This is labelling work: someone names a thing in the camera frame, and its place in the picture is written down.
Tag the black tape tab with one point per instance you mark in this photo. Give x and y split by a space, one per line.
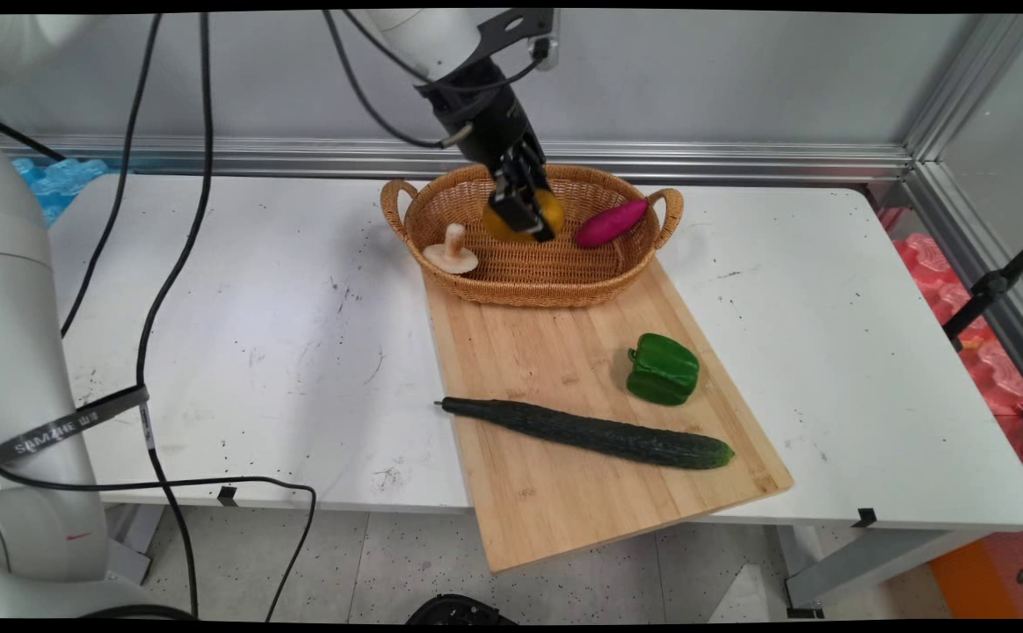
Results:
228 495
865 518

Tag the blue foam mat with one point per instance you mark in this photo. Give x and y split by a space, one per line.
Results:
59 180

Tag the beige toy mushroom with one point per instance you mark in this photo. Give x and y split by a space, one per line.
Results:
453 253

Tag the grey metal table leg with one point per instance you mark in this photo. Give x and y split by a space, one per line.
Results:
863 563

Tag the yellow-brown toy potato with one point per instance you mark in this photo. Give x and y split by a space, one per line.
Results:
554 211

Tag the aluminium side frame rail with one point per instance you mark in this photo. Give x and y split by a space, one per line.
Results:
968 255

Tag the aluminium horizontal frame rail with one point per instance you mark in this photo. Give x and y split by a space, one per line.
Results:
696 158

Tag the black tripod stand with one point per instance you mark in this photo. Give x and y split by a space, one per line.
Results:
990 286

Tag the dark green toy cucumber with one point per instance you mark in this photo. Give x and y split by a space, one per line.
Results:
591 432

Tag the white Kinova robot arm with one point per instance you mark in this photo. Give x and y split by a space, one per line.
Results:
24 308

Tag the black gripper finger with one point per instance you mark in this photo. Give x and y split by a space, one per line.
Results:
533 200
504 195

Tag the red foam mat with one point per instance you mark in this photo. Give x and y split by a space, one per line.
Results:
973 352

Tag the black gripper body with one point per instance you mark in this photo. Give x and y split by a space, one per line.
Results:
489 123

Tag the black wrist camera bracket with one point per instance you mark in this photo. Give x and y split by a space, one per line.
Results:
511 31

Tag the magenta toy sweet potato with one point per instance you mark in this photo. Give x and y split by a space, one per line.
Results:
613 222

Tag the green toy bell pepper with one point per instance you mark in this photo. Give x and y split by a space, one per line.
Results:
663 369

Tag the light wooden cutting board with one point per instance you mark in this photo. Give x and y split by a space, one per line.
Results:
582 422

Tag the aluminium frame post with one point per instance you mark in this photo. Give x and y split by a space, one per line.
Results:
973 83

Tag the black round floor object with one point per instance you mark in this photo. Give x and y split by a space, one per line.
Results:
459 610

